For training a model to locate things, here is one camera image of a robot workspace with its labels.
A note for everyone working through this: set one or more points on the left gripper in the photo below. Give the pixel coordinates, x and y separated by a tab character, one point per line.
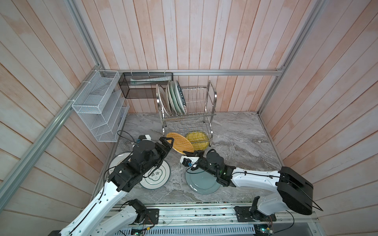
162	150

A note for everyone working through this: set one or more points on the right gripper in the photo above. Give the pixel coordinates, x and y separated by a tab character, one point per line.
197	153

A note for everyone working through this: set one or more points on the orange woven bamboo plate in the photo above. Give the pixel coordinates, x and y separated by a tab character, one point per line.
180	143

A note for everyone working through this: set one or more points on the stainless steel dish rack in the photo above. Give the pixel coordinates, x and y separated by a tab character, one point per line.
201	104

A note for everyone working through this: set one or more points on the white plate dark lettered rim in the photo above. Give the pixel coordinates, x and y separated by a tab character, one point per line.
182	98

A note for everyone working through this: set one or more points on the white plate orange sunburst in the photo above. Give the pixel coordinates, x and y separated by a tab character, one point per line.
163	102

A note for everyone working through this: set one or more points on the light green flower plate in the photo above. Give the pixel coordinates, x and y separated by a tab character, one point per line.
173	96

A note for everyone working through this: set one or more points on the cream plate with red flowers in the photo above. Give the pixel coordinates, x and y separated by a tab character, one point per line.
172	109

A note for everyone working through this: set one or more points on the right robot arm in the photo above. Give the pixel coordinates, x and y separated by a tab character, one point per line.
289	190

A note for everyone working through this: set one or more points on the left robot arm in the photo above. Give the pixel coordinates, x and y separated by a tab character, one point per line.
119	183

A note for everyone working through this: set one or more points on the yellow green woven plate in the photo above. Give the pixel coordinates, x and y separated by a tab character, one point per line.
199	140

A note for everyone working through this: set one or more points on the white plate green clover outline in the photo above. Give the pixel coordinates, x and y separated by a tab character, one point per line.
156	178

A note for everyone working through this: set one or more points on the grey blue round plate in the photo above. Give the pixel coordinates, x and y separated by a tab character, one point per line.
201	182

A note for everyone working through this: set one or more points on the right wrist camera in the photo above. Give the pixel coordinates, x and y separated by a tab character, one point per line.
189	162

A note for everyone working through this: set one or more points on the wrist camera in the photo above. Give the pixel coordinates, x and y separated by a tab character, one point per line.
144	137
189	162

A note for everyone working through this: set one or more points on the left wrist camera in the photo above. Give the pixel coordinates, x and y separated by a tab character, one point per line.
144	137

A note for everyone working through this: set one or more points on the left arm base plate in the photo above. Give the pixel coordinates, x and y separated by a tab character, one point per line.
148	216

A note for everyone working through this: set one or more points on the aluminium front rail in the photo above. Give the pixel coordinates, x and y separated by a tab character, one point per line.
209	213

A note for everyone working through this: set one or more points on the black wire wall basket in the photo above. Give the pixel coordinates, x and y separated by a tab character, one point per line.
137	85

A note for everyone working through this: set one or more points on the white wire mesh shelf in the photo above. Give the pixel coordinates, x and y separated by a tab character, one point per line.
102	109

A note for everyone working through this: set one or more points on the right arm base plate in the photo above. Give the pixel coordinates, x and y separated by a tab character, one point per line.
247	214

